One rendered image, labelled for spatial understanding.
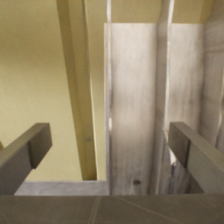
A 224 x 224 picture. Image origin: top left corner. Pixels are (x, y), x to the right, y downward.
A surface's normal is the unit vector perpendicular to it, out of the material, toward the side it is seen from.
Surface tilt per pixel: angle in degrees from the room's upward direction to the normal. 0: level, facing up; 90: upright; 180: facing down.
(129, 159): 77
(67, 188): 90
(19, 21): 90
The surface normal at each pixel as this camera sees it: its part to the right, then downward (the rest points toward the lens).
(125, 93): 0.01, 0.14
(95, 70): 0.01, 0.50
